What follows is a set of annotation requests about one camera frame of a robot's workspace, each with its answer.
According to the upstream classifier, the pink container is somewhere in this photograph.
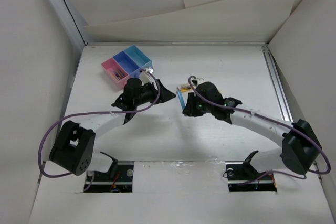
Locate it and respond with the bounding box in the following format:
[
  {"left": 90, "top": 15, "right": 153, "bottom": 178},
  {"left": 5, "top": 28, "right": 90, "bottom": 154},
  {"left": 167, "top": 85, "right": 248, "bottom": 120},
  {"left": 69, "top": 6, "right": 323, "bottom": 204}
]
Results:
[{"left": 101, "top": 58, "right": 130, "bottom": 89}]

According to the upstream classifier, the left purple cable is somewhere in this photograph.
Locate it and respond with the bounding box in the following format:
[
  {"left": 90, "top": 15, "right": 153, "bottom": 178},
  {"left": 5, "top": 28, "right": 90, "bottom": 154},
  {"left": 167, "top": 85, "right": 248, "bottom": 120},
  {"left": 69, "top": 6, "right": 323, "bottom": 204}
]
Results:
[{"left": 38, "top": 69, "right": 161, "bottom": 191}]

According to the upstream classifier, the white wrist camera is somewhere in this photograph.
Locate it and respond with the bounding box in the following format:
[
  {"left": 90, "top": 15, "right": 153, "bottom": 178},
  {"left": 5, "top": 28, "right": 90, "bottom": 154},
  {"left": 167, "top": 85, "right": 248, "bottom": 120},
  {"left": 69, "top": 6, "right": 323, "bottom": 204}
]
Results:
[
  {"left": 193, "top": 77, "right": 204, "bottom": 82},
  {"left": 139, "top": 67, "right": 153, "bottom": 84}
]

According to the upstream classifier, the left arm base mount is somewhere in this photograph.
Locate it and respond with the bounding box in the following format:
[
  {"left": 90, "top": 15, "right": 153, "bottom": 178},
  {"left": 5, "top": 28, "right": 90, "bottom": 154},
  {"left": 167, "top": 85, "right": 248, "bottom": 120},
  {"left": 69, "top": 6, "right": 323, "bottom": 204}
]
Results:
[{"left": 83, "top": 152, "right": 134, "bottom": 193}]

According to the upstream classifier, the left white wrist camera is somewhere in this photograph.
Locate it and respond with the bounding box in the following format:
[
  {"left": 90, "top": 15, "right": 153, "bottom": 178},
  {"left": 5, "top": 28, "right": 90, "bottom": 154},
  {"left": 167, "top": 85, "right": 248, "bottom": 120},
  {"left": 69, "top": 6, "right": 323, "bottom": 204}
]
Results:
[{"left": 139, "top": 67, "right": 153, "bottom": 84}]

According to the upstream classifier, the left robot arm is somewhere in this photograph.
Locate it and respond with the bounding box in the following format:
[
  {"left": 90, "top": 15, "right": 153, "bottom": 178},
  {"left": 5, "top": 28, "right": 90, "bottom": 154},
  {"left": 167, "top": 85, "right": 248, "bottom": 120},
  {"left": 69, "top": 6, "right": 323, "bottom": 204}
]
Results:
[{"left": 49, "top": 78, "right": 176, "bottom": 180}]

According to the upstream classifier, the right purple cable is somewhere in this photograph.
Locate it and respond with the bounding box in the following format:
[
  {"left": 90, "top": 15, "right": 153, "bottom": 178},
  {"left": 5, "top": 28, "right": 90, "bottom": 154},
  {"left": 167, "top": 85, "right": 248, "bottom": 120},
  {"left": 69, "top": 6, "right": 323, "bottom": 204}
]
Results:
[{"left": 187, "top": 74, "right": 331, "bottom": 185}]

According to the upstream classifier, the light blue container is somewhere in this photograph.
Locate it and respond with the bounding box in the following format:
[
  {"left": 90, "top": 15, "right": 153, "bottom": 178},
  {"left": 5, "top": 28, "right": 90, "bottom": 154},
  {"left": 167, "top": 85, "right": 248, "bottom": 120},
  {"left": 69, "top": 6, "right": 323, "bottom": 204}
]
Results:
[{"left": 124, "top": 45, "right": 153, "bottom": 69}]

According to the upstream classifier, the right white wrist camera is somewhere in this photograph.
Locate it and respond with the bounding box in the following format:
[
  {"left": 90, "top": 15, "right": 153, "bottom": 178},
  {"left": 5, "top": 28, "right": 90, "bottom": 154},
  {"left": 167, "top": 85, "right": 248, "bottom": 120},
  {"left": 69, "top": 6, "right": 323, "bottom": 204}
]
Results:
[{"left": 193, "top": 77, "right": 204, "bottom": 82}]

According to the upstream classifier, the purple cable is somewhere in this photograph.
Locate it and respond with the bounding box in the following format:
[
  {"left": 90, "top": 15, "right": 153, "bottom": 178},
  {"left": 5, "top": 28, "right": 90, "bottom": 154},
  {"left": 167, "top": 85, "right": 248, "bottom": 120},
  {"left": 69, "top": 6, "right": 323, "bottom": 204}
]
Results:
[
  {"left": 187, "top": 74, "right": 331, "bottom": 185},
  {"left": 38, "top": 69, "right": 161, "bottom": 191}
]

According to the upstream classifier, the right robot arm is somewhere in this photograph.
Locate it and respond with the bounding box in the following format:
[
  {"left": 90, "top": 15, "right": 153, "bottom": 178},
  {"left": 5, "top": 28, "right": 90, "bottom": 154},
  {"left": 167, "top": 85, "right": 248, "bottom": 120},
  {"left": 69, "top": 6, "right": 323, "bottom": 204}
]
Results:
[{"left": 182, "top": 82, "right": 321, "bottom": 179}]

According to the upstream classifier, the red white staple box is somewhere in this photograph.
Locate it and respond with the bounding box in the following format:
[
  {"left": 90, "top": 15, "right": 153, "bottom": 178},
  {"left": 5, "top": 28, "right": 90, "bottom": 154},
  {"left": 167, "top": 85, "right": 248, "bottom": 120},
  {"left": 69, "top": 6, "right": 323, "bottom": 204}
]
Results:
[{"left": 179, "top": 84, "right": 190, "bottom": 89}]

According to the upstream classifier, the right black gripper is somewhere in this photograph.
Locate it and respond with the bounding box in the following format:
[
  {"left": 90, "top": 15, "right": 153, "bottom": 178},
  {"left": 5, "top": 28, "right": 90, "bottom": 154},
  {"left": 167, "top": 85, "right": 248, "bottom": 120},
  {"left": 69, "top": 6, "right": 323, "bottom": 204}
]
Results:
[{"left": 183, "top": 92, "right": 214, "bottom": 117}]

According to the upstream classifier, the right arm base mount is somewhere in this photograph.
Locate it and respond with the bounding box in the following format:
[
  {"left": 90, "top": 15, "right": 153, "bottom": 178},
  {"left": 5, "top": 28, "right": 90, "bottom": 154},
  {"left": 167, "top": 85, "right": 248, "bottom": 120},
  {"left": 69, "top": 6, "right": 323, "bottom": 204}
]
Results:
[{"left": 222, "top": 151, "right": 277, "bottom": 193}]

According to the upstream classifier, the blue highlighter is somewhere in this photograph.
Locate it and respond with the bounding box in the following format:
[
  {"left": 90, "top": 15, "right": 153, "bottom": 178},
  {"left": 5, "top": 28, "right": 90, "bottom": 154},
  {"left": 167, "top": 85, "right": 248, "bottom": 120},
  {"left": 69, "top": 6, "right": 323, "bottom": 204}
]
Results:
[{"left": 176, "top": 88, "right": 185, "bottom": 110}]

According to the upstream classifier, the purple-blue container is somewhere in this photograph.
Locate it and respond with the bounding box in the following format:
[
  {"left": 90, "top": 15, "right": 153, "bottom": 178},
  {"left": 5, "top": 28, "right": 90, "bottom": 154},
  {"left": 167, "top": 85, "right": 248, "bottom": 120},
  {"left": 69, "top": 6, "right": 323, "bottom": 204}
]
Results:
[{"left": 113, "top": 51, "right": 140, "bottom": 78}]

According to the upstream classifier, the aluminium rail right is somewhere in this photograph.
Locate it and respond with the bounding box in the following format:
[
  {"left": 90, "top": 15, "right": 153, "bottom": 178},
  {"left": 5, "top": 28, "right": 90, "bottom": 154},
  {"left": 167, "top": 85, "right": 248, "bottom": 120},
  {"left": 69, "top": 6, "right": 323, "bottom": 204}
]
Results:
[{"left": 261, "top": 46, "right": 293, "bottom": 122}]

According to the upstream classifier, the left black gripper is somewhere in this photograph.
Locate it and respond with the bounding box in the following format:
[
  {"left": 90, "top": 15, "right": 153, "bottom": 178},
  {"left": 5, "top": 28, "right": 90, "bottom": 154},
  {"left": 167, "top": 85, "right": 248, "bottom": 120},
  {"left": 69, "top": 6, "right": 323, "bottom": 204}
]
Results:
[{"left": 133, "top": 79, "right": 174, "bottom": 107}]

